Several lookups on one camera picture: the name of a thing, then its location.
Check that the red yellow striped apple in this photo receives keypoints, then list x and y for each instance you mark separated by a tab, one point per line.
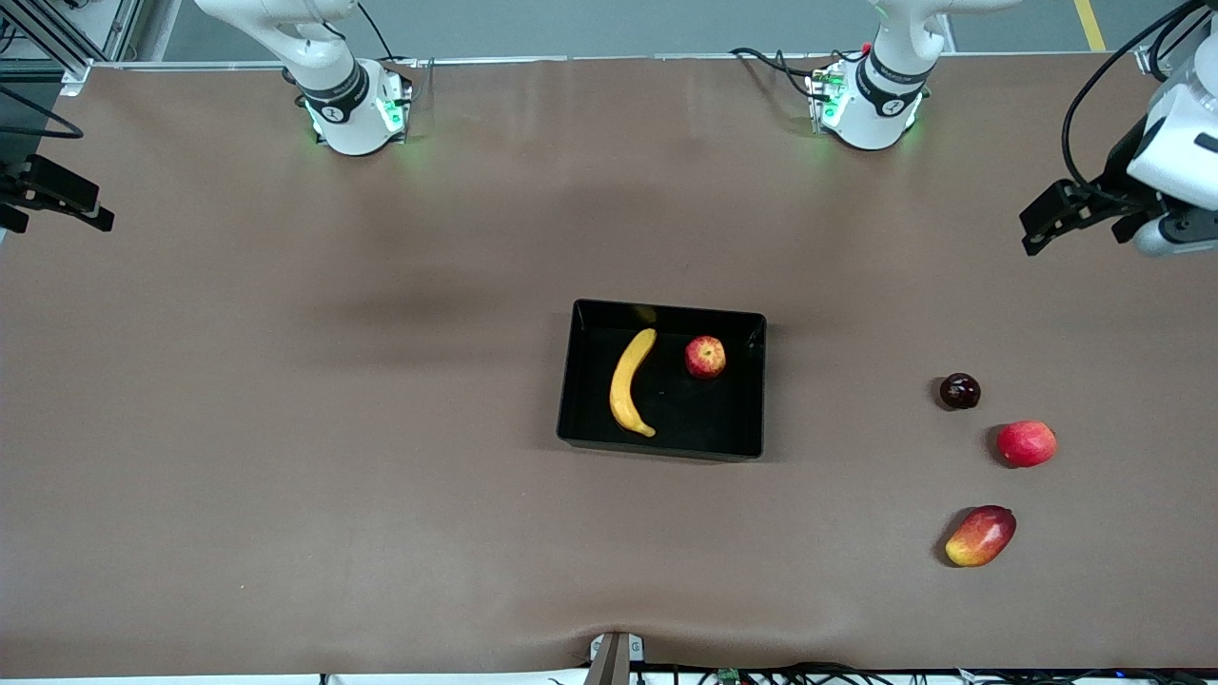
705	357

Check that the dark purple plum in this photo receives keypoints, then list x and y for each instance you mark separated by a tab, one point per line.
960	391

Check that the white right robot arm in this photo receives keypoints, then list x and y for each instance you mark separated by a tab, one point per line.
333	86

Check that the yellow banana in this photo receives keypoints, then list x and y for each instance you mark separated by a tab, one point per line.
628	381

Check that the red yellow mango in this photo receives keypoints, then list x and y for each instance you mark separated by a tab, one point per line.
981	536

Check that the grey table edge bracket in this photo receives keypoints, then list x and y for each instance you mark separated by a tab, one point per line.
616	656

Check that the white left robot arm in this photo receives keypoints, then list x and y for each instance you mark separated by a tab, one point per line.
871	105

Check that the plain red round fruit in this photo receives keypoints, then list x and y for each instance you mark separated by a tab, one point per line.
1027	443

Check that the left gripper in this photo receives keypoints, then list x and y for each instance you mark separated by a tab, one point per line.
1119	167

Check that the aluminium frame profile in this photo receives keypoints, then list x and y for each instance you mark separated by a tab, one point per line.
57	38
1156	52

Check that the black plastic box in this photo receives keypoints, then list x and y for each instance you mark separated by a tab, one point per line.
704	419

